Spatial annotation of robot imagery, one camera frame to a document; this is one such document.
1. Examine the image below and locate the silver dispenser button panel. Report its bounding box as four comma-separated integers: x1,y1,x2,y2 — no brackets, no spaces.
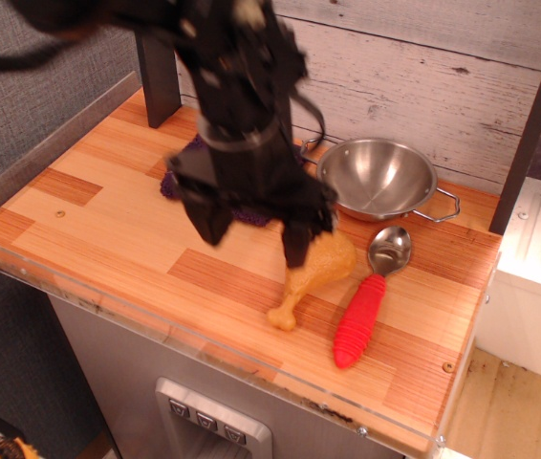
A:
155,378,273,458

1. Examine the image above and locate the yellow toy chicken drumstick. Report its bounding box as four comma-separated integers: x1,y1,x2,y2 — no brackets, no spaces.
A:
267,229,357,331

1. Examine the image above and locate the clear acrylic table guard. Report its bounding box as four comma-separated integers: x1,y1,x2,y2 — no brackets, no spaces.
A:
0,75,500,458

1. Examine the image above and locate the grey toy fridge cabinet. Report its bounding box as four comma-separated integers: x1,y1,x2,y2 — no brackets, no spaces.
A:
51,297,401,458

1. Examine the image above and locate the orange object at corner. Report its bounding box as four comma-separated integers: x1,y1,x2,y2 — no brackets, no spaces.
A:
0,427,40,459

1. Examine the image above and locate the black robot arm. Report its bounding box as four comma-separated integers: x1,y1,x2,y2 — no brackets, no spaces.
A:
14,1,336,268

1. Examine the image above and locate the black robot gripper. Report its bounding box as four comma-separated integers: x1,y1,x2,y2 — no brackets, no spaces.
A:
165,123,339,270

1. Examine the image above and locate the steel bowl with handles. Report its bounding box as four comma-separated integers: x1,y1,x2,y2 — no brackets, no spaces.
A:
299,138,461,223

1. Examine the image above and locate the dark grey vertical post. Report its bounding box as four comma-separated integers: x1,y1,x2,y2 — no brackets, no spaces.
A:
488,81,541,235

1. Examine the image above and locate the dark grey left post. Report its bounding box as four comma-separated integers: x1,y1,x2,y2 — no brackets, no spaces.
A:
135,33,182,128

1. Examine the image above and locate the spoon with red handle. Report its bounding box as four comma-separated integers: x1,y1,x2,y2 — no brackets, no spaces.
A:
333,226,412,369

